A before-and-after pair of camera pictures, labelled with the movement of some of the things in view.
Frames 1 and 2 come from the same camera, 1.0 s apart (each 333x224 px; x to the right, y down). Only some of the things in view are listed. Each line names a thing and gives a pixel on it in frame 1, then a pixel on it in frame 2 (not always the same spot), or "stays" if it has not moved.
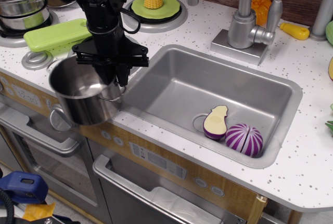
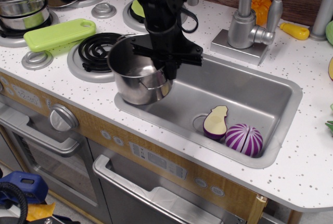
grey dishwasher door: x=135 y=192 stays
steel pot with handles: x=84 y=97 → x=138 y=80
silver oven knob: x=60 y=120 stays
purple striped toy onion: x=244 y=139 stays
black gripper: x=108 y=47 → x=168 y=49
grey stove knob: x=37 y=60 stays
